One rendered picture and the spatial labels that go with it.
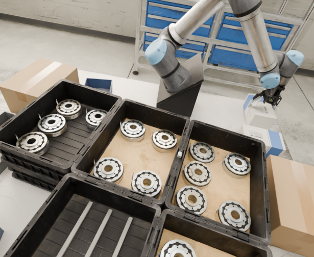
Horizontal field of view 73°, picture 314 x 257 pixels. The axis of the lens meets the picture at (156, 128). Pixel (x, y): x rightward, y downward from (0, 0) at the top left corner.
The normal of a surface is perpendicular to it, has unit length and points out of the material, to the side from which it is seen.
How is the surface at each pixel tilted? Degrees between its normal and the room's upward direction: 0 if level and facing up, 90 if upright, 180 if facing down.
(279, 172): 0
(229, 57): 90
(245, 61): 90
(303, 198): 0
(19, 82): 0
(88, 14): 90
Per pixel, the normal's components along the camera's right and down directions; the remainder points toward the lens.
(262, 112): 0.13, -0.69
